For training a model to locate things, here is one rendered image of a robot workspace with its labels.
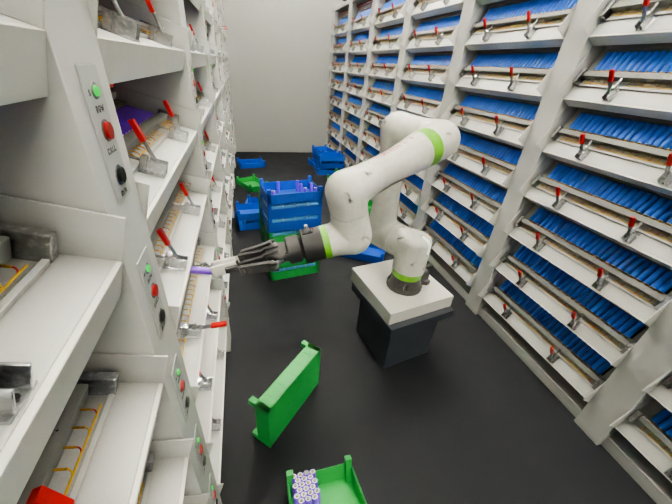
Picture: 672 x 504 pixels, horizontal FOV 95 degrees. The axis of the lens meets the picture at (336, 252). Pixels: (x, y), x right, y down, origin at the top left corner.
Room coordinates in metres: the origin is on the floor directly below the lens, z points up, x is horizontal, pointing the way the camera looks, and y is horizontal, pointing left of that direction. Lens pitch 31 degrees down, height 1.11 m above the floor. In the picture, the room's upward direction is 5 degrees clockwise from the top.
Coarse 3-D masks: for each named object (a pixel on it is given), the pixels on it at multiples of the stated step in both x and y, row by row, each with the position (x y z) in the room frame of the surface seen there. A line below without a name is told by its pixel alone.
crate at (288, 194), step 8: (264, 184) 1.65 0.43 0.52; (272, 184) 1.67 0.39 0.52; (280, 184) 1.69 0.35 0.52; (288, 184) 1.71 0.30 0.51; (304, 184) 1.75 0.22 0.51; (264, 192) 1.52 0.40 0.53; (280, 192) 1.65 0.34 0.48; (288, 192) 1.66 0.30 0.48; (296, 192) 1.67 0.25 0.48; (304, 192) 1.54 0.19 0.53; (312, 192) 1.56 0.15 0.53; (320, 192) 1.58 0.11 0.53; (272, 200) 1.47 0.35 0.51; (280, 200) 1.49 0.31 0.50; (288, 200) 1.51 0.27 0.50; (296, 200) 1.53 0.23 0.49; (304, 200) 1.54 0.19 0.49; (312, 200) 1.56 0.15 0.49; (320, 200) 1.58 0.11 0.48
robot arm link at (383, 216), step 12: (384, 120) 1.15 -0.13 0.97; (396, 120) 1.11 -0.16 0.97; (408, 120) 1.09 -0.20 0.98; (420, 120) 1.07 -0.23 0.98; (384, 132) 1.12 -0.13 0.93; (396, 132) 1.09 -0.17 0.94; (408, 132) 1.07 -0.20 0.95; (384, 144) 1.12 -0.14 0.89; (384, 192) 1.12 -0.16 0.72; (396, 192) 1.13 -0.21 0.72; (372, 204) 1.17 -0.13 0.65; (384, 204) 1.12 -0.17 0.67; (396, 204) 1.14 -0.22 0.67; (372, 216) 1.14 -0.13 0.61; (384, 216) 1.12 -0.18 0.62; (396, 216) 1.15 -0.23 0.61; (372, 228) 1.13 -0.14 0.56; (384, 228) 1.11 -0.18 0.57; (372, 240) 1.12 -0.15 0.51; (384, 240) 1.08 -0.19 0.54
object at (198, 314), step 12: (204, 240) 0.91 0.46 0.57; (204, 252) 0.87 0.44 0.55; (204, 276) 0.74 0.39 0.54; (192, 288) 0.67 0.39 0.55; (204, 288) 0.69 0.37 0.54; (204, 300) 0.64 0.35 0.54; (192, 312) 0.58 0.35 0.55; (204, 312) 0.59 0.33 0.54; (204, 324) 0.55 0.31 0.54; (180, 336) 0.50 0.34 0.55; (180, 348) 0.46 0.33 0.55; (192, 348) 0.47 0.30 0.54; (192, 360) 0.44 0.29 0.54; (192, 372) 0.41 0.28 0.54; (192, 384) 0.39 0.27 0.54
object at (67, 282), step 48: (0, 240) 0.21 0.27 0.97; (48, 240) 0.23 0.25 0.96; (96, 240) 0.25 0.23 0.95; (0, 288) 0.17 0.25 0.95; (48, 288) 0.19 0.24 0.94; (96, 288) 0.21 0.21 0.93; (0, 336) 0.14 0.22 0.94; (48, 336) 0.15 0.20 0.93; (96, 336) 0.19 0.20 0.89; (0, 384) 0.11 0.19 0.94; (48, 384) 0.12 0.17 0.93; (0, 432) 0.09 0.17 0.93; (48, 432) 0.11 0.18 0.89; (0, 480) 0.07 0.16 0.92
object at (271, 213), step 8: (264, 208) 1.54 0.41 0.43; (288, 208) 1.51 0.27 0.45; (296, 208) 1.53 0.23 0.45; (304, 208) 1.55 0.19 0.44; (312, 208) 1.57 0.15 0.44; (320, 208) 1.59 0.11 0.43; (272, 216) 1.47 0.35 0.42; (280, 216) 1.49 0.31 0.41; (288, 216) 1.51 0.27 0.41; (296, 216) 1.53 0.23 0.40
